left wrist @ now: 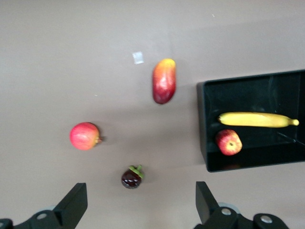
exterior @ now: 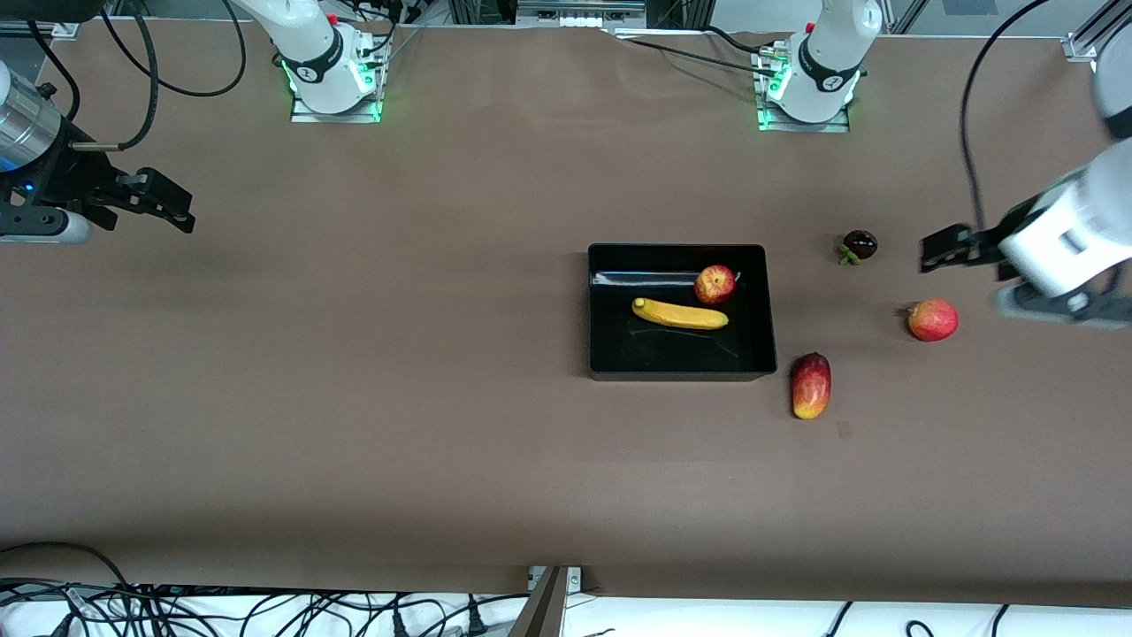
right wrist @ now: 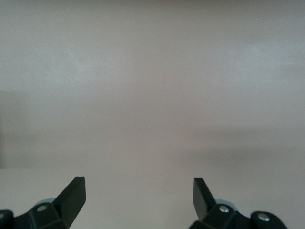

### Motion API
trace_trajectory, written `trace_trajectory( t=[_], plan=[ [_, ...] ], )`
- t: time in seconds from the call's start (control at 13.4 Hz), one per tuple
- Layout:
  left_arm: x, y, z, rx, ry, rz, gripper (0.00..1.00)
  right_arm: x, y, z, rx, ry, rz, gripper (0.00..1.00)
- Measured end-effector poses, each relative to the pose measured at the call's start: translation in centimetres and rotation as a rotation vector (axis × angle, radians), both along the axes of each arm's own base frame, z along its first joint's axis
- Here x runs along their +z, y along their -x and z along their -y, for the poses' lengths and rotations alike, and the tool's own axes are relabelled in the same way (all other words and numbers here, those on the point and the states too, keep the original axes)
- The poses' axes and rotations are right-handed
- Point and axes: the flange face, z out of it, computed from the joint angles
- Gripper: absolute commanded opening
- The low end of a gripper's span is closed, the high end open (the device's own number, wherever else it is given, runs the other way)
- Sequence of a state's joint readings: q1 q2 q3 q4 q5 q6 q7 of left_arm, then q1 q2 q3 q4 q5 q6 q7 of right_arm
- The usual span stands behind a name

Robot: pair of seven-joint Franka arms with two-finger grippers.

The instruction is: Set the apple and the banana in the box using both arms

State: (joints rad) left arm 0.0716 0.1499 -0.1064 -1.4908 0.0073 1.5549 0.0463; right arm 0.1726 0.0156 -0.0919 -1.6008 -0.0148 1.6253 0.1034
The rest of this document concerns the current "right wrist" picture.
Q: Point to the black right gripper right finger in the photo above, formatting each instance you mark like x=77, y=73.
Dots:
x=202, y=200

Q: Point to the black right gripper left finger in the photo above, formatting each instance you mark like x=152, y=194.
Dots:
x=71, y=200

